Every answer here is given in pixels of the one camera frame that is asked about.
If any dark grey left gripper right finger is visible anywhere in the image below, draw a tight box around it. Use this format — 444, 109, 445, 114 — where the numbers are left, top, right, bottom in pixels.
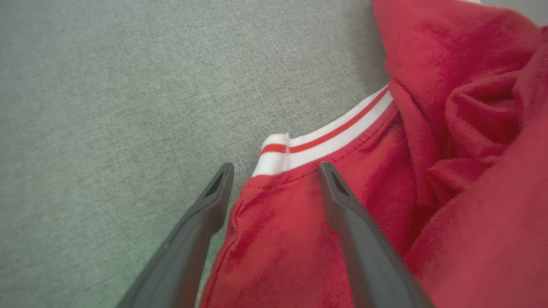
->
319, 161, 435, 308

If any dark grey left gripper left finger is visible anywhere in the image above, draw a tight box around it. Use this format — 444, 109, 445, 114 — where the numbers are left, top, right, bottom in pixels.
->
116, 162, 235, 308

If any red white basketball jersey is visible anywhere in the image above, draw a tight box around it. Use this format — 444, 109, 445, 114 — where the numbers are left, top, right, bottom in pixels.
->
199, 0, 548, 308

